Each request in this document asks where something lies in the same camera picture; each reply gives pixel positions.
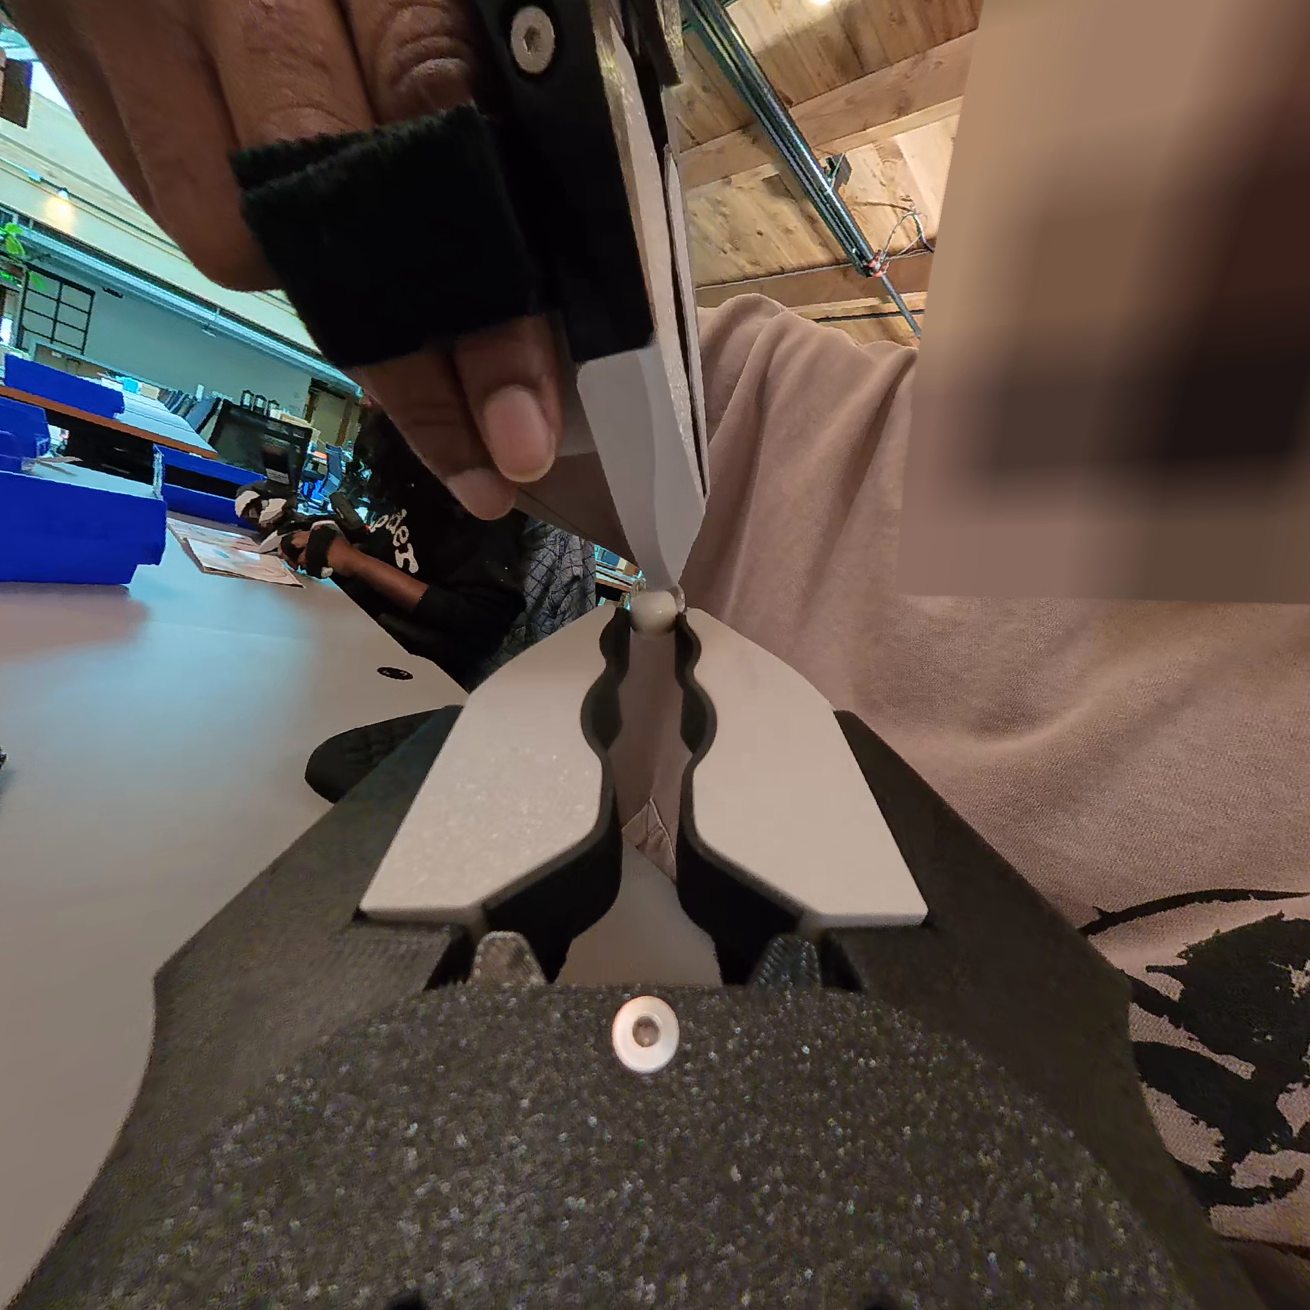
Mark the large blue plastic bin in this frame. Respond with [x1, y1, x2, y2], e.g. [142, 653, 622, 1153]
[0, 465, 168, 587]

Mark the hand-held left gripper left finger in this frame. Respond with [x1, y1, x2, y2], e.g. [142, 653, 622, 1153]
[357, 605, 625, 982]

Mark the beige hoodie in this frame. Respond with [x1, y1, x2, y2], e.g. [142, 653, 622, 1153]
[618, 296, 1310, 1310]

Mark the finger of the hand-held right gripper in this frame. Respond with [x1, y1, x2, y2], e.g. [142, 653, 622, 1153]
[513, 17, 707, 597]
[663, 142, 714, 506]

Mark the black cloth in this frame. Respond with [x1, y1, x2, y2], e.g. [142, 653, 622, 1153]
[304, 707, 456, 808]

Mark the person's right hand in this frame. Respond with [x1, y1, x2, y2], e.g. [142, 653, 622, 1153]
[16, 0, 567, 522]

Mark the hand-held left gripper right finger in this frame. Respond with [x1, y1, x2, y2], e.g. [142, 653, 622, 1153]
[675, 609, 931, 982]

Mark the printed paper sheet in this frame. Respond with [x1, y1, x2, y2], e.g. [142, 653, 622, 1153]
[166, 516, 309, 592]

